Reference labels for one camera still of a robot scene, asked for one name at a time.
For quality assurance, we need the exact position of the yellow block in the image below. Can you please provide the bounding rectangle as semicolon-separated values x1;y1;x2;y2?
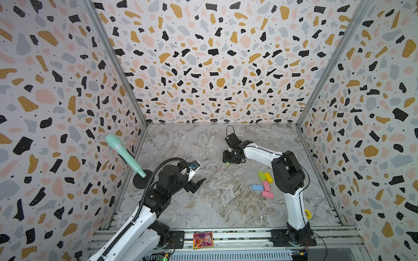
264;172;274;184

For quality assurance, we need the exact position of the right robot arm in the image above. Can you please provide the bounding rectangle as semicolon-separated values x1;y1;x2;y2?
223;133;317;246

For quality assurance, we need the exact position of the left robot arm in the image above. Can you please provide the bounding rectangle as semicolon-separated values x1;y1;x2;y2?
89;157;205;261

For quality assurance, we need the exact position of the blue block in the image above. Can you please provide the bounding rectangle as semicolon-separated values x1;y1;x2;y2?
252;184;264;191

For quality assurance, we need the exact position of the pink block upper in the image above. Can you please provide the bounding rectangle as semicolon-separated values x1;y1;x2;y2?
262;181;271;192

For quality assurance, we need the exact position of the pink block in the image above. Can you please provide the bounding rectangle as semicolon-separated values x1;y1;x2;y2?
262;181;271;192
262;191;274;199

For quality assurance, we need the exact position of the pink block lower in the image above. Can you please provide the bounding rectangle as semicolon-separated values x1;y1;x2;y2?
262;191;274;199

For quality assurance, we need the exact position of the colourful card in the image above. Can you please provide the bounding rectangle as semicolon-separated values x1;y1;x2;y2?
193;232;214;250

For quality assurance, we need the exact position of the mint green toy microphone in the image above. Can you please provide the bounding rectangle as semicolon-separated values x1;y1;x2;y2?
105;134;147;178

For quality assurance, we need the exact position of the yellow round sticker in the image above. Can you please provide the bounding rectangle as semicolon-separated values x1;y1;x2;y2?
304;209;312;220

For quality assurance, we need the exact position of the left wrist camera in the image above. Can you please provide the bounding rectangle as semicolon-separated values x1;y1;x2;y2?
189;161;201;171

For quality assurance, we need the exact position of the aluminium front rail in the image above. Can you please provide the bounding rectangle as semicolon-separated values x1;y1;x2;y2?
86;226;368;261

